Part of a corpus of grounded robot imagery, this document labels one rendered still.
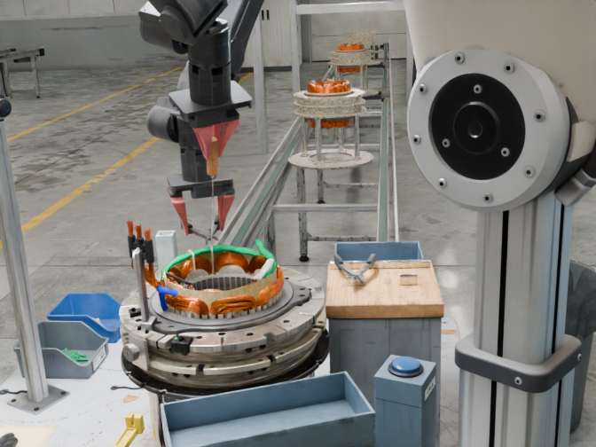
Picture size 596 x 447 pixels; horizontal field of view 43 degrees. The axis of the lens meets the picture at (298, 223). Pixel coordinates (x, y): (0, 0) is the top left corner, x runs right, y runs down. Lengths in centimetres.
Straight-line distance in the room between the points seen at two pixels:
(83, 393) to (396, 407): 76
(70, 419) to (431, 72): 108
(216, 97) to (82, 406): 78
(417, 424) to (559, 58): 60
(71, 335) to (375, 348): 80
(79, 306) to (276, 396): 103
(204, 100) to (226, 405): 41
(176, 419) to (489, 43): 60
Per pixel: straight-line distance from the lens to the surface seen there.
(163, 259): 125
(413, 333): 125
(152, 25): 106
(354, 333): 125
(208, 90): 103
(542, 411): 84
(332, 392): 103
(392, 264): 137
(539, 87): 66
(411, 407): 108
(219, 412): 100
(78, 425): 154
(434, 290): 128
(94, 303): 195
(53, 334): 182
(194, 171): 123
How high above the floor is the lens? 156
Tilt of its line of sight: 18 degrees down
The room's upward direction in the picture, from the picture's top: 3 degrees counter-clockwise
